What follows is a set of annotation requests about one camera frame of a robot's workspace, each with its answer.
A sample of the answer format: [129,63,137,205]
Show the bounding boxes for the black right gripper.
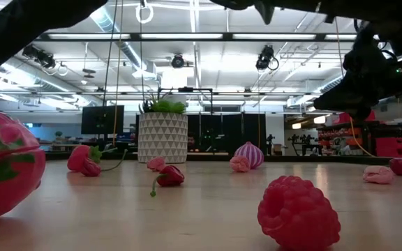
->
[209,0,361,26]

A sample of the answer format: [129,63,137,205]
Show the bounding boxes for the purple striped toy onion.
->
[234,141,265,170]

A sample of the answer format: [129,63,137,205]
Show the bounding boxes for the large red toy raspberry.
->
[257,175,342,251]

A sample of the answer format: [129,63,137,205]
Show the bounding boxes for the pink crinkled toy produce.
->
[362,165,395,185]
[229,155,251,173]
[147,156,167,172]

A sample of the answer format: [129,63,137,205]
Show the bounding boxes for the green succulent plant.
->
[138,91,187,114]

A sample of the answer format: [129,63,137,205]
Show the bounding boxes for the black background robot rig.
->
[288,134,324,157]

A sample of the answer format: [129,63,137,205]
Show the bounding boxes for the person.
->
[186,134,198,151]

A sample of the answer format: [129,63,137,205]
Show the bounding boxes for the white triangle-patterned planter pot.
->
[137,112,188,165]

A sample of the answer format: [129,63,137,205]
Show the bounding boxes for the small red chili toy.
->
[149,165,186,198]

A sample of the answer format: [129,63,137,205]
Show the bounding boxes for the black background monitor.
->
[81,105,125,135]

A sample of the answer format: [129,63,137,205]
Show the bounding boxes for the red storage rack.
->
[318,111,402,158]

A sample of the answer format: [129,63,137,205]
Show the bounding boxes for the small dark red toy fruit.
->
[388,157,402,176]

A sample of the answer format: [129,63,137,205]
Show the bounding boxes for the red toy strawberry green leaves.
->
[67,144,103,172]

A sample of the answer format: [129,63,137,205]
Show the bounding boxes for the red cloth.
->
[0,110,47,224]

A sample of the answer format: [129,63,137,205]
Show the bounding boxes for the black ceiling camera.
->
[170,54,186,70]
[22,44,57,70]
[255,44,279,73]

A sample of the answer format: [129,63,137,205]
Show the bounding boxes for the white looped cable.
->
[135,1,154,24]

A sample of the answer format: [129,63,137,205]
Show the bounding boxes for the black overhead frame beam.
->
[35,32,359,43]

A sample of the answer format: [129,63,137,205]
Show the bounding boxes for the black hanging cable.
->
[101,0,119,105]

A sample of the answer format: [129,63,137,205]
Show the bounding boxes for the yellow curved cable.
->
[348,117,375,158]

